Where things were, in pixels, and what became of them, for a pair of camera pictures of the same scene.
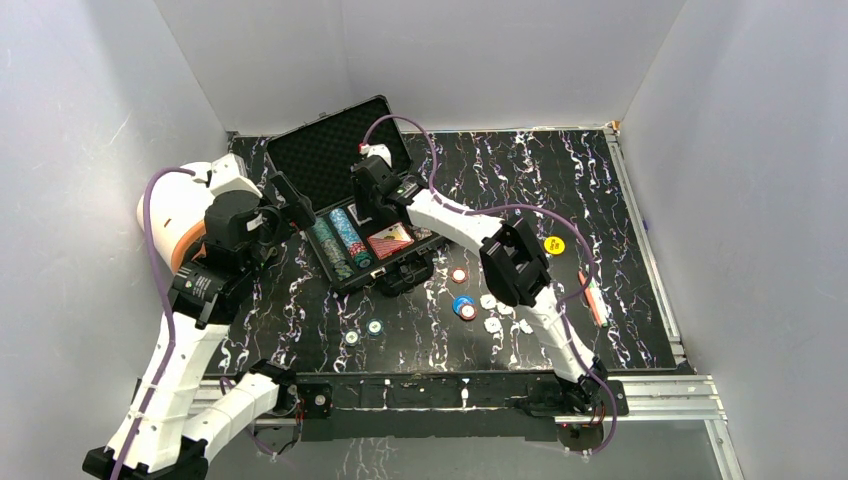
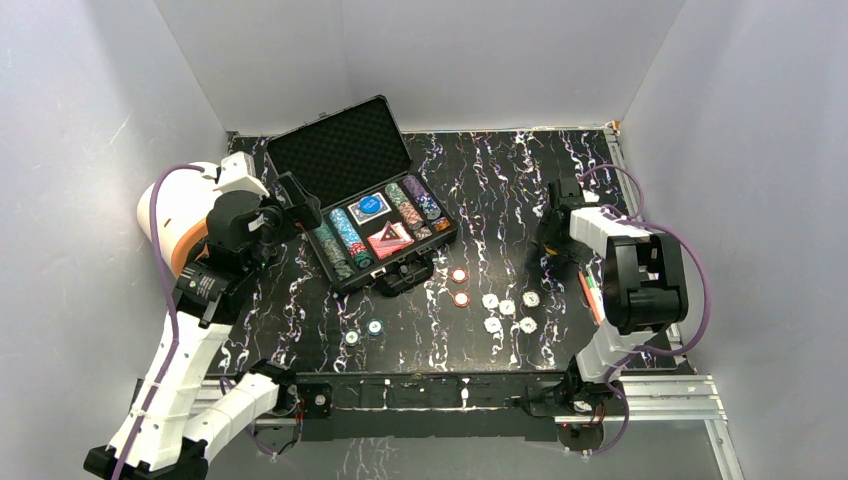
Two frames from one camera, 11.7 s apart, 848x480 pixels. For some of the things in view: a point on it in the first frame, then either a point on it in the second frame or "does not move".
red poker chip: (468, 312) → (461, 298)
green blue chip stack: (342, 267) does not move
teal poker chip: (374, 327) does not move
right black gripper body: (370, 208) → (557, 240)
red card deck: (390, 240) does not move
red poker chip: (459, 275) does not move
